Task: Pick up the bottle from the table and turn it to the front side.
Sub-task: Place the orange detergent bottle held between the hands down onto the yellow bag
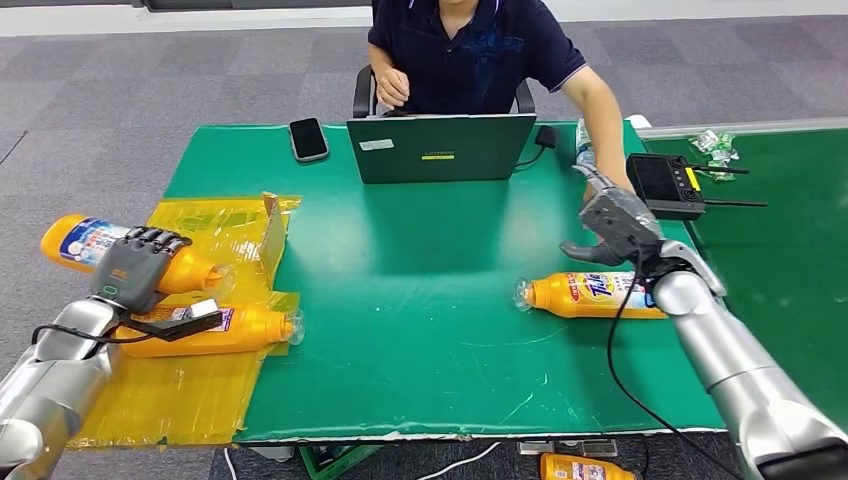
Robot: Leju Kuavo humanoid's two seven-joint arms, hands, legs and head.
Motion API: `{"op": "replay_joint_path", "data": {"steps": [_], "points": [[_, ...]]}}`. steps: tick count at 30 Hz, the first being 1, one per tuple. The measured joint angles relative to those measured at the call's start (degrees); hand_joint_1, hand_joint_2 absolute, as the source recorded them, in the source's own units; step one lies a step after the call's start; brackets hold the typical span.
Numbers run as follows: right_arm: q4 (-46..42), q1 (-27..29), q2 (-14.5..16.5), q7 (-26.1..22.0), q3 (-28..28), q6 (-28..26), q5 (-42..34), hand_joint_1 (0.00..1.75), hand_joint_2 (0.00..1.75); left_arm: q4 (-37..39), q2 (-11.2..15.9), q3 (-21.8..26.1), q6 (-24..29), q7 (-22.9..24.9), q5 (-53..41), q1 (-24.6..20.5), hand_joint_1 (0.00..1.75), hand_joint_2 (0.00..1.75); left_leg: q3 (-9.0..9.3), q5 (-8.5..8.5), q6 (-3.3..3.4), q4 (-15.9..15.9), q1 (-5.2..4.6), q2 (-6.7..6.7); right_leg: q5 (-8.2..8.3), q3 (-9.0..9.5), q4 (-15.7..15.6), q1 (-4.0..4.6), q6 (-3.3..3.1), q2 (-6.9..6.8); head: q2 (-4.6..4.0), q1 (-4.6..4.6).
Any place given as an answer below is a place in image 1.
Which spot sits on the dark green laptop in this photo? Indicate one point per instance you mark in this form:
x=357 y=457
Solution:
x=450 y=152

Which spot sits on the yellow plastic sheet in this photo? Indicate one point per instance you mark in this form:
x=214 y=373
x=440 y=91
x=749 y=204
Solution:
x=172 y=397

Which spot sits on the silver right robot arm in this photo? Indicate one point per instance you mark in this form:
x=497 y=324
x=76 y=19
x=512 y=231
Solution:
x=742 y=371

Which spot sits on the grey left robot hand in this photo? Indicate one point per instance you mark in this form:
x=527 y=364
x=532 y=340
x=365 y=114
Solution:
x=132 y=272

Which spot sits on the black remote controller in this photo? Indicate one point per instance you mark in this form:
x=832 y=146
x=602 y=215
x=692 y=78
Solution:
x=662 y=185

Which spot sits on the white block under table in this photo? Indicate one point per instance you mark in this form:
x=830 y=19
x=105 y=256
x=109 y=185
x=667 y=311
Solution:
x=272 y=454

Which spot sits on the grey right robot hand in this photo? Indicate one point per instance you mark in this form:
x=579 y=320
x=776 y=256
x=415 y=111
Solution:
x=623 y=222

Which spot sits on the person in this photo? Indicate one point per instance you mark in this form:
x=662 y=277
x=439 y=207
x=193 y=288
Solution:
x=477 y=60

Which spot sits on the silver metal bracket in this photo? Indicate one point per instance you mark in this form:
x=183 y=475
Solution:
x=533 y=448
x=598 y=448

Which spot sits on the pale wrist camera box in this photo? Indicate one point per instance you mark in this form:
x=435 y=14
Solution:
x=199 y=324
x=696 y=262

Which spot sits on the silver table edge rail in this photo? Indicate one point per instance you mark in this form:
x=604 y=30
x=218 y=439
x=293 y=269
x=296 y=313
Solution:
x=762 y=127

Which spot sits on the green white candy wrapper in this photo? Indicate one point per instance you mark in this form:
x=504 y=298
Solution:
x=704 y=141
x=723 y=177
x=722 y=158

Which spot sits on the green table frame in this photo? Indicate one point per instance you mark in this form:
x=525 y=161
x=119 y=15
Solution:
x=331 y=464

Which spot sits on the brown cardboard piece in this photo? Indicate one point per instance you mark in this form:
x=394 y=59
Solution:
x=273 y=238

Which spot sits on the orange bottle on floor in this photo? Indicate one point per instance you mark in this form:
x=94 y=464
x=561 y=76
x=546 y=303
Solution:
x=576 y=469

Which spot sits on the black power adapter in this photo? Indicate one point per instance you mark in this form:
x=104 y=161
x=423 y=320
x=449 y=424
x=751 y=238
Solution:
x=547 y=136

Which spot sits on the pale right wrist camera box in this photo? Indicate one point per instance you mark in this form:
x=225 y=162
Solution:
x=696 y=262

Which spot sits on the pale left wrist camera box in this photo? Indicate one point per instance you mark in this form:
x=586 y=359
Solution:
x=199 y=324

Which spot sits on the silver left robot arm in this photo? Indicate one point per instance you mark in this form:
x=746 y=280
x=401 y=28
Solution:
x=46 y=391

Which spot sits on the clear water bottle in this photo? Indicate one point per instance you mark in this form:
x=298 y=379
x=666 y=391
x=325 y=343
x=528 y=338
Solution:
x=583 y=149

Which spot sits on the orange detergent bottle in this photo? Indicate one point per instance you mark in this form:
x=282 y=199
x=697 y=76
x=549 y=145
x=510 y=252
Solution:
x=252 y=331
x=583 y=295
x=185 y=268

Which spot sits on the black smartphone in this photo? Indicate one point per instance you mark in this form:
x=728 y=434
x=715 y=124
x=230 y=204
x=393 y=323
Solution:
x=309 y=139

